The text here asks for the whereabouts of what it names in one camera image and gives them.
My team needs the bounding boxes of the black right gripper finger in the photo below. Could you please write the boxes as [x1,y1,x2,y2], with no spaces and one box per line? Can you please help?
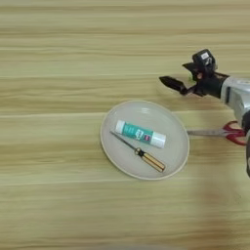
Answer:
[158,75,198,97]
[182,62,198,81]

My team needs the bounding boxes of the green white glue stick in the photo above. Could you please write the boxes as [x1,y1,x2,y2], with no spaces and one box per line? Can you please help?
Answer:
[114,119,167,149]

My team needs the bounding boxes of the red handled scissors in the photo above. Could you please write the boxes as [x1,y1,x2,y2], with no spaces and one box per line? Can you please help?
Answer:
[187,120,249,146]

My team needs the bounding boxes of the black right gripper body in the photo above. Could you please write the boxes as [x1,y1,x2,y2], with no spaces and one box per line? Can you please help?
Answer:
[194,74,229,99]

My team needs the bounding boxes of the black box with white label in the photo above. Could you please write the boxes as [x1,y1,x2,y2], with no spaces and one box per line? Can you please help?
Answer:
[191,48,218,75]

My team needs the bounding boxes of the round beige plate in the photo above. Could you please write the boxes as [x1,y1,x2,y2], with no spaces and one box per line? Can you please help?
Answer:
[99,100,190,181]

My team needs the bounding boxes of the yellow handled screwdriver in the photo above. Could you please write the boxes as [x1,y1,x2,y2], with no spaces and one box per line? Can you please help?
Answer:
[109,130,166,174]

